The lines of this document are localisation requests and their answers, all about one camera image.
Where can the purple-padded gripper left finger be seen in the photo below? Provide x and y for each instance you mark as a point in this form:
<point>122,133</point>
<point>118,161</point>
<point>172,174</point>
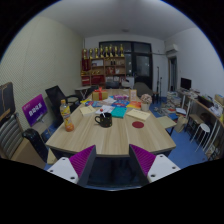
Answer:
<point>77,168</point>

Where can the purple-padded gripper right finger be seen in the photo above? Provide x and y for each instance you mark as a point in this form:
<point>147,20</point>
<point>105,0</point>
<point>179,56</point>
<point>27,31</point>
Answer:
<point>151,167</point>

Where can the round dark red coaster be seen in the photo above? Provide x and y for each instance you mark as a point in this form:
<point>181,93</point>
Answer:
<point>138,124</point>

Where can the black mug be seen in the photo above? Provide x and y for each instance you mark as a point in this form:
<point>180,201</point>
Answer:
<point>104,120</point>

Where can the yellow paper envelope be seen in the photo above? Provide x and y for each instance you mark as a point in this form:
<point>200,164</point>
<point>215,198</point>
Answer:
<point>138,114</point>

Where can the yellow notepad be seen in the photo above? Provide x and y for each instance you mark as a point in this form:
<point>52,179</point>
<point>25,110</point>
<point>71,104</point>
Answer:
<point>87,110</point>

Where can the wooden conference table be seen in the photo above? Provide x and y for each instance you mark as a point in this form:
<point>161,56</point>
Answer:
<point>112,141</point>

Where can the orange drink plastic bottle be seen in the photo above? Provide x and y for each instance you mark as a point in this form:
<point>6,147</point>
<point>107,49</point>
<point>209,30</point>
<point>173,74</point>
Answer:
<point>66,115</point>

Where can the teal book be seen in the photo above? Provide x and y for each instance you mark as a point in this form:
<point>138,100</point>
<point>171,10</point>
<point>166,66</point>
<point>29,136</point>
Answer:
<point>118,112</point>

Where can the wooden stool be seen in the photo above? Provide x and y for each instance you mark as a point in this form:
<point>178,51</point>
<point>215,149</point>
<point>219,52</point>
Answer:
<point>193,122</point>

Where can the white papers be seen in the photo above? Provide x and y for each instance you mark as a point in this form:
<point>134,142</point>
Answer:
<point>105,109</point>

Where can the white stool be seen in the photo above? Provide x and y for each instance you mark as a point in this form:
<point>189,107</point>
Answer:
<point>202,133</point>

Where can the potted pink flowers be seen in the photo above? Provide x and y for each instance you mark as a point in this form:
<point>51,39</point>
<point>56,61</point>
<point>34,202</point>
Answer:
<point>146,101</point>

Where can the purple sign board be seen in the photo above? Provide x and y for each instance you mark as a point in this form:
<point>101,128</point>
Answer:
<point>34,109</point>

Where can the striped chair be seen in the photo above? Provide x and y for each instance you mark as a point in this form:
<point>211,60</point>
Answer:
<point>10,136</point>

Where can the yellow gift box red ribbon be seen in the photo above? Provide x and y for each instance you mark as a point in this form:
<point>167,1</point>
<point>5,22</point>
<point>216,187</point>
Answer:
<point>99,94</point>

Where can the black office chair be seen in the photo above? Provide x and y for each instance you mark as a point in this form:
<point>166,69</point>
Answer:
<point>55,96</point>

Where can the side desk with clutter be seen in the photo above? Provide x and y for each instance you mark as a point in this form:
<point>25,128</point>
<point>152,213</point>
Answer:
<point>212,114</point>

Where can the computer monitor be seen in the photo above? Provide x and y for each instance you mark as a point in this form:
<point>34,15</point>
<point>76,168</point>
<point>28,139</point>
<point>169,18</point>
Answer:
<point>185,83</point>

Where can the wooden trophy shelf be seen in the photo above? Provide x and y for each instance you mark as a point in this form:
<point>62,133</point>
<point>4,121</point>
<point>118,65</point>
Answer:
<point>102,65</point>

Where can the wall air conditioner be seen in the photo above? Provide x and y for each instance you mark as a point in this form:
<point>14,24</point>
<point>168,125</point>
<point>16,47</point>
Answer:
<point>171,49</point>

